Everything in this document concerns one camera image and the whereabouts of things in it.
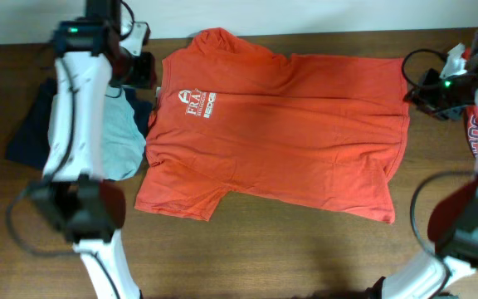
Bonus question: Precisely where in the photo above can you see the folded grey t-shirt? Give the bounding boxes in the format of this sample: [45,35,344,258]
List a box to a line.
[42,87,146,181]

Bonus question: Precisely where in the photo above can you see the red lettered t-shirt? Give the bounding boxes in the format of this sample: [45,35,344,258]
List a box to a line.
[462,46,478,158]

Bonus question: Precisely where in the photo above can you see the right black cable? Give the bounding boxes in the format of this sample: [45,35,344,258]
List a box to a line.
[400,48,478,299]

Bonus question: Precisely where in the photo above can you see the left black cable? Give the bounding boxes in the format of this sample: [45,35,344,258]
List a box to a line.
[5,0,136,299]

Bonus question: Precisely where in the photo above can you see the orange printed t-shirt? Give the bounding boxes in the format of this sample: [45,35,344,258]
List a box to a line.
[135,28,409,223]

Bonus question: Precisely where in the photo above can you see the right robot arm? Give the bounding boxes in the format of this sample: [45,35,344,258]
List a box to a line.
[364,30,478,299]

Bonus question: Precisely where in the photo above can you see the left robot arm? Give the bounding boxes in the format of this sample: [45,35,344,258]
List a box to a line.
[20,0,156,298]

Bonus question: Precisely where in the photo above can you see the black cable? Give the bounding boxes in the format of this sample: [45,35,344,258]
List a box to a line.
[400,48,478,299]
[5,0,136,299]

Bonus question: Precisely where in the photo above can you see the folded navy garment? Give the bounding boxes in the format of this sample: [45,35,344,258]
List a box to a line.
[5,78,154,170]

